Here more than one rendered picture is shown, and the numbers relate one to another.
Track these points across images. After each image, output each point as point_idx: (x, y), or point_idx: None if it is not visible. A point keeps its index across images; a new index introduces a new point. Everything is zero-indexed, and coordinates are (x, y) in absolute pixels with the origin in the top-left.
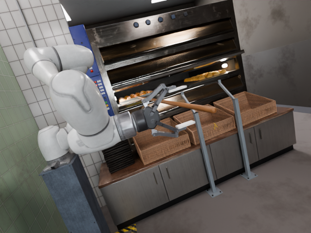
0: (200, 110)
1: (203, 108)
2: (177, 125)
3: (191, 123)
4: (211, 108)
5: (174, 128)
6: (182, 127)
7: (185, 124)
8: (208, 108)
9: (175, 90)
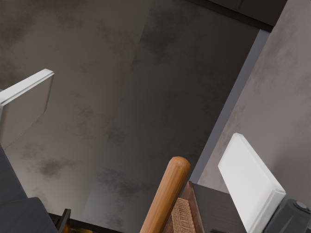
0: (160, 226)
1: (159, 205)
2: (243, 217)
3: (245, 143)
4: (172, 164)
5: (286, 214)
6: (273, 178)
7: (246, 163)
8: (167, 181)
9: (26, 90)
